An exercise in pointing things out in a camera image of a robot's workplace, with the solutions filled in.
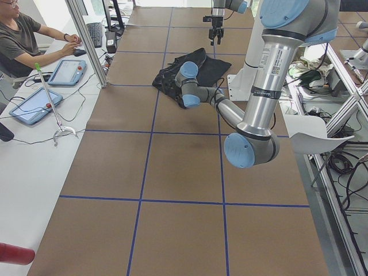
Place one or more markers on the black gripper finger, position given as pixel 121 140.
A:
pixel 220 35
pixel 211 38

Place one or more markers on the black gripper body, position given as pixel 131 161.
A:
pixel 216 22

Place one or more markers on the black graphic t-shirt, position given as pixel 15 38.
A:
pixel 210 70

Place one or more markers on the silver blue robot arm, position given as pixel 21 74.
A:
pixel 287 25
pixel 218 9

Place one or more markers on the person's right hand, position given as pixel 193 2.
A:
pixel 74 38

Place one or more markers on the person's left hand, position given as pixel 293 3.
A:
pixel 69 49

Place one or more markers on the black monitor stand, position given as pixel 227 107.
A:
pixel 114 23

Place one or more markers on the black keyboard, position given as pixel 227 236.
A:
pixel 95 32

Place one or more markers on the white plastic chair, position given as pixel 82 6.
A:
pixel 309 135

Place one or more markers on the black computer mouse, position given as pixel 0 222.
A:
pixel 79 52

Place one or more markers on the far teach pendant tablet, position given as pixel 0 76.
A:
pixel 67 73

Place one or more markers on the teach pendant tablet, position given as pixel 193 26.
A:
pixel 67 73
pixel 32 109

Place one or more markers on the reacher grabber stick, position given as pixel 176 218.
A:
pixel 62 128

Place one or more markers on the seated person in grey shirt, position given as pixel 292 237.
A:
pixel 19 49

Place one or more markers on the near teach pendant tablet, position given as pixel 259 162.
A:
pixel 32 109

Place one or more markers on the red cylinder bottle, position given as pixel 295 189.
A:
pixel 16 255

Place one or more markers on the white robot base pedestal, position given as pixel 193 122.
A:
pixel 239 85

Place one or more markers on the aluminium frame post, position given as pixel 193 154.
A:
pixel 80 25

